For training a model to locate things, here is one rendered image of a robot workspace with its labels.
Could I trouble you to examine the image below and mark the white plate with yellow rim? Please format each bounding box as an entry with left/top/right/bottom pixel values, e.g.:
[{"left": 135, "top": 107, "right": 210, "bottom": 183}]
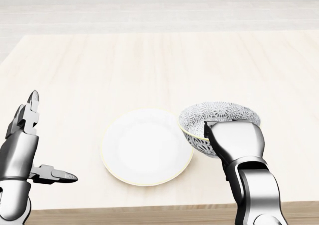
[{"left": 100, "top": 108, "right": 195, "bottom": 187}]

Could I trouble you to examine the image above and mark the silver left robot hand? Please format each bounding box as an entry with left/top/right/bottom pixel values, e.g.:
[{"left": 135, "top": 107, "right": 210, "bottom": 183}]
[{"left": 0, "top": 90, "right": 79, "bottom": 186}]

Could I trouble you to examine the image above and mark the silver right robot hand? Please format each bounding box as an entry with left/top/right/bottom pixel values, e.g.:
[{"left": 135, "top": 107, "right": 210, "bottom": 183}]
[{"left": 203, "top": 119, "right": 265, "bottom": 168}]

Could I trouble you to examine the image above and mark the black white patterned bowl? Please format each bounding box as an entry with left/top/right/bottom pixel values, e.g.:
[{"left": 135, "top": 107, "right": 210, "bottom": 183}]
[{"left": 177, "top": 101, "right": 262, "bottom": 159}]

